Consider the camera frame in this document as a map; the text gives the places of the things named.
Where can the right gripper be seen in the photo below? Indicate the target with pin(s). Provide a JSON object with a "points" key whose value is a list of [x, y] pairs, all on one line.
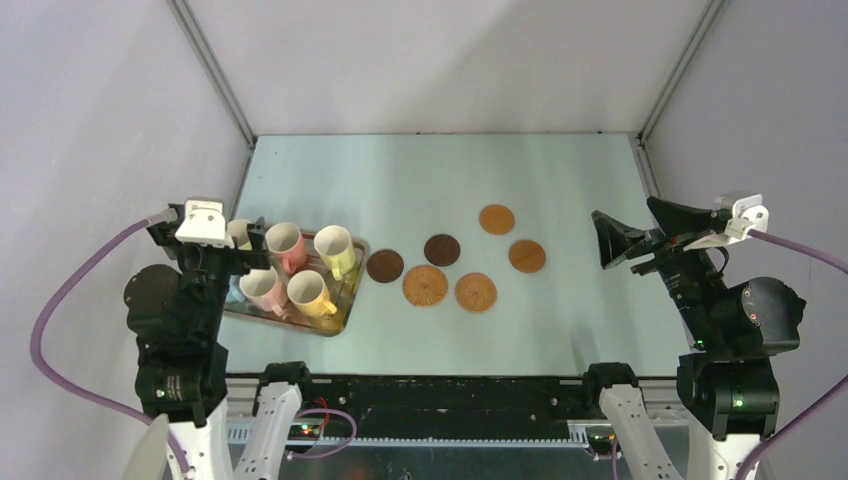
{"points": [[654, 245]]}

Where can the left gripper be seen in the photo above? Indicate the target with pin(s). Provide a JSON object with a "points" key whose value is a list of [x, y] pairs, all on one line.
{"points": [[255, 253]]}

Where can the light wooden coaster front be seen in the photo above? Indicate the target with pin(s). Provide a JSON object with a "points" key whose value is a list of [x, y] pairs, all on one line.
{"points": [[527, 256]]}

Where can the light wooden coaster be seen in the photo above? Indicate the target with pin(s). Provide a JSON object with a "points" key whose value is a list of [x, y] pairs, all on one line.
{"points": [[527, 256], [497, 219]]}

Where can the light yellow-green cup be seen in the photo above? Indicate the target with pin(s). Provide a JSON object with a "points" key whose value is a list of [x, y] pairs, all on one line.
{"points": [[334, 245]]}

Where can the woven rattan coaster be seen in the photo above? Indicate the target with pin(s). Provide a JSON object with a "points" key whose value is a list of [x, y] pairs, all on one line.
{"points": [[425, 286], [476, 292]]}

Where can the dark wooden coaster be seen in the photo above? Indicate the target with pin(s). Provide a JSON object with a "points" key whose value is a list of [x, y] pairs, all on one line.
{"points": [[385, 266], [442, 250]]}

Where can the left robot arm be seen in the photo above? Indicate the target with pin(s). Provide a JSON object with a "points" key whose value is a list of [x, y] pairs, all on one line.
{"points": [[175, 314]]}

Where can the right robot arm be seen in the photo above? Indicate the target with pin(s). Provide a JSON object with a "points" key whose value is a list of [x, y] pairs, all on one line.
{"points": [[725, 382]]}

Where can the light blue cup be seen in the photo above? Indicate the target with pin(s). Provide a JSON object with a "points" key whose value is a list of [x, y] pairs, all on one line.
{"points": [[237, 229]]}

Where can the pink cup front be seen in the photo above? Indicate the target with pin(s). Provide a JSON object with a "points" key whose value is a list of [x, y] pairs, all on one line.
{"points": [[265, 289]]}

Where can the pink cup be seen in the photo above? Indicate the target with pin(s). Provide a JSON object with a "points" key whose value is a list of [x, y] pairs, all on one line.
{"points": [[286, 243], [265, 289]]}

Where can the pink cup rear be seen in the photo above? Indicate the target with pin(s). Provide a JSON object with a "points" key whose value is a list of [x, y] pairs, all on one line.
{"points": [[286, 243]]}

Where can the yellow cup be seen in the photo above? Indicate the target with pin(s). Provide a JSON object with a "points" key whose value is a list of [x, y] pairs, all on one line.
{"points": [[309, 292]]}

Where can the metal tray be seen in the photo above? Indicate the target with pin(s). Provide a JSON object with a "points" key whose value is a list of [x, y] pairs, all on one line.
{"points": [[343, 293]]}

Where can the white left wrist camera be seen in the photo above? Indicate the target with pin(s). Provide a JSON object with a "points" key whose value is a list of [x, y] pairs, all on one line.
{"points": [[204, 223]]}

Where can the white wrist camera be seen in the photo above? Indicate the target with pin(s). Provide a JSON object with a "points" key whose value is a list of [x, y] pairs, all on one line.
{"points": [[204, 223], [737, 215]]}

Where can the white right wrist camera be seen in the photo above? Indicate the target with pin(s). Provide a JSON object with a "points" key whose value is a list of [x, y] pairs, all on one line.
{"points": [[737, 215]]}

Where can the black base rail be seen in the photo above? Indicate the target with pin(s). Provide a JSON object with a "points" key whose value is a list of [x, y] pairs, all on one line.
{"points": [[444, 410]]}

